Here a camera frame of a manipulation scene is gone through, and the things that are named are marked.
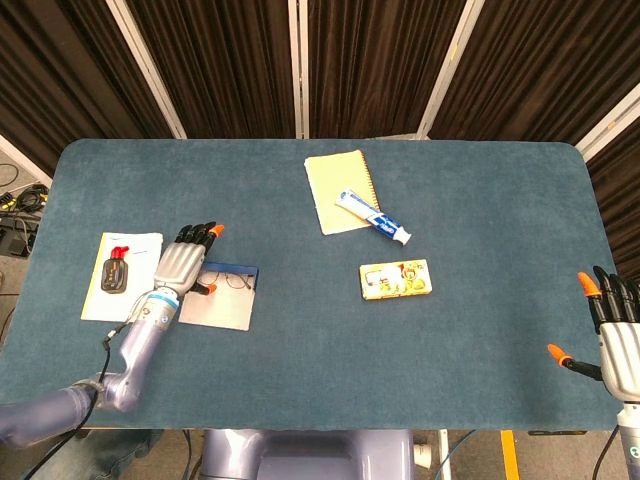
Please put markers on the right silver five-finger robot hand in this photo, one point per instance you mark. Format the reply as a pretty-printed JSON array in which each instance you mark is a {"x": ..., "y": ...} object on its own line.
[{"x": 622, "y": 360}]

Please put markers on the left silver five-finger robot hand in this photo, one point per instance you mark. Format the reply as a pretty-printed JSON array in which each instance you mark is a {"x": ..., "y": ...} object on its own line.
[{"x": 177, "y": 265}]

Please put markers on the black thin-rimmed eyeglasses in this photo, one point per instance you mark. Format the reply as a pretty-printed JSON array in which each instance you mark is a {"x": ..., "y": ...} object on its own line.
[{"x": 232, "y": 280}]

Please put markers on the blue patterned glasses case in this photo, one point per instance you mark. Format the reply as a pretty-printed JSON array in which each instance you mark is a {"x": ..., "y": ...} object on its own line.
[{"x": 220, "y": 310}]

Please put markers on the right grey-purple robot arm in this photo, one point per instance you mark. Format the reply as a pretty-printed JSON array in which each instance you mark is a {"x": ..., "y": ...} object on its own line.
[{"x": 631, "y": 440}]

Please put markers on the white paper booklet stack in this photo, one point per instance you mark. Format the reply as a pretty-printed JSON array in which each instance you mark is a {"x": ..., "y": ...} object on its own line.
[{"x": 135, "y": 280}]

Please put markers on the black bottle with red cap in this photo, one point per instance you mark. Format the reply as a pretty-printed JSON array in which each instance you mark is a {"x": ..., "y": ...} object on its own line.
[{"x": 114, "y": 275}]

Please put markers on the blue velvet table cloth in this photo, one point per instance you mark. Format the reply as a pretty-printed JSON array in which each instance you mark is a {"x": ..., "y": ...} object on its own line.
[{"x": 320, "y": 325}]

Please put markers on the brown curtain screen panel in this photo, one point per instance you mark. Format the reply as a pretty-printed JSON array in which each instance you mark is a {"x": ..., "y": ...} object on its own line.
[
  {"x": 75, "y": 75},
  {"x": 25, "y": 157},
  {"x": 540, "y": 65},
  {"x": 625, "y": 200},
  {"x": 225, "y": 65},
  {"x": 380, "y": 65}
]

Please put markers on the black floor box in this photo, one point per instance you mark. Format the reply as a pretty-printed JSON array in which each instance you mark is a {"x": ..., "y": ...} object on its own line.
[{"x": 15, "y": 242}]

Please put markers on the yellow spiral notebook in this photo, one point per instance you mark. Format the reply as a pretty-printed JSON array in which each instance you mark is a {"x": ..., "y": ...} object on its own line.
[{"x": 335, "y": 195}]

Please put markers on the white table leg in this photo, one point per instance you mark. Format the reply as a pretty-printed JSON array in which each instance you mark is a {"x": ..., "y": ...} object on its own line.
[{"x": 444, "y": 455}]

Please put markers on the white and blue toothpaste tube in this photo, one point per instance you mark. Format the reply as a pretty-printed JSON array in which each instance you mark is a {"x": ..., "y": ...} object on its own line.
[{"x": 380, "y": 222}]

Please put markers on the yellow snack box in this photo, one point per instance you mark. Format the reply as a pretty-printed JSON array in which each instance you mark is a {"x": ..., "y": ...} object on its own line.
[{"x": 395, "y": 280}]

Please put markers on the grey-purple robot torso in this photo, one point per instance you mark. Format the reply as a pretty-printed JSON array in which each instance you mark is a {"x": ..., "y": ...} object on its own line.
[{"x": 310, "y": 455}]

